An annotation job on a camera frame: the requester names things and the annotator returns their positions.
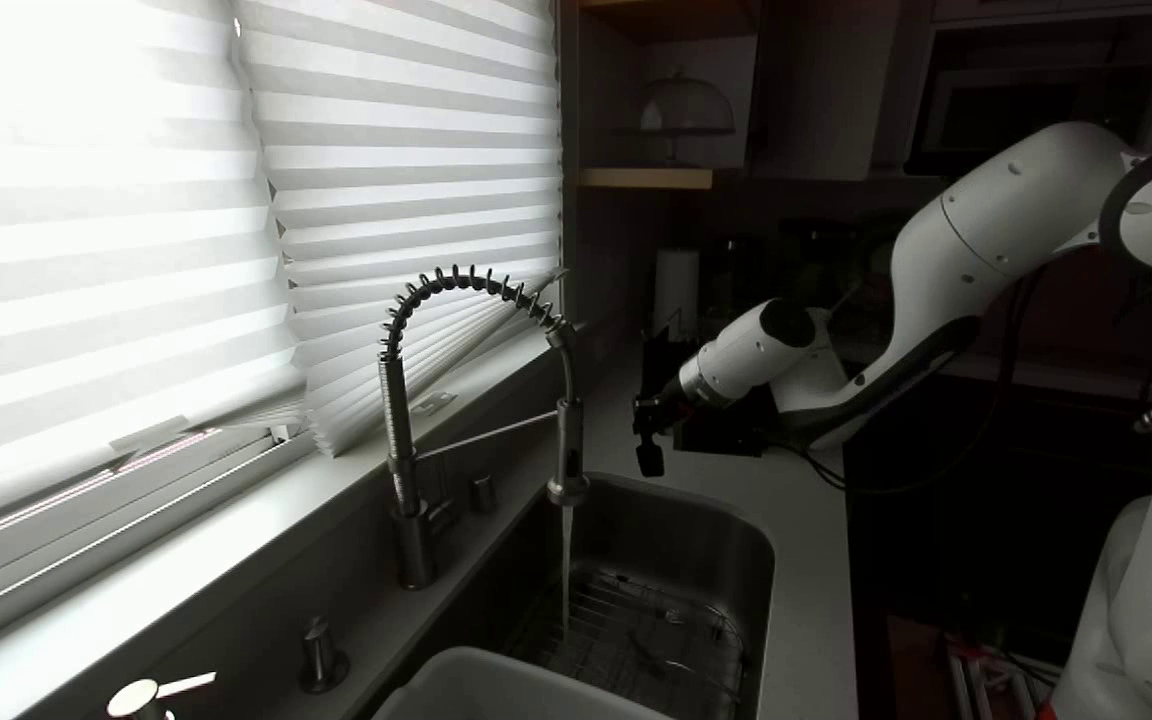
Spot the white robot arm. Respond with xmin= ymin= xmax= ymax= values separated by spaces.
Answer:
xmin=632 ymin=118 xmax=1152 ymax=477

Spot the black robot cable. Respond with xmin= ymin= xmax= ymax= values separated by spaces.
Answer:
xmin=800 ymin=265 xmax=1152 ymax=500

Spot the paper towel roll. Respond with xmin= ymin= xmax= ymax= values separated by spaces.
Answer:
xmin=655 ymin=247 xmax=701 ymax=340

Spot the white plastic wash basin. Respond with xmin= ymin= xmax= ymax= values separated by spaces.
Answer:
xmin=372 ymin=648 xmax=667 ymax=720

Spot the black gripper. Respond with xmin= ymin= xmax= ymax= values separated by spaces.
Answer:
xmin=632 ymin=380 xmax=697 ymax=477

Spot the chrome spring kitchen faucet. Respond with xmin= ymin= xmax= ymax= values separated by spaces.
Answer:
xmin=375 ymin=260 xmax=590 ymax=592

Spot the small chrome sink button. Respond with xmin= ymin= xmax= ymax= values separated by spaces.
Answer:
xmin=472 ymin=477 xmax=500 ymax=517

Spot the white window blind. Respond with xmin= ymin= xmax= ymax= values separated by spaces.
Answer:
xmin=0 ymin=0 xmax=561 ymax=511

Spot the chrome soap pump knob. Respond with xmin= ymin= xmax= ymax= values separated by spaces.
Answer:
xmin=298 ymin=615 xmax=349 ymax=693

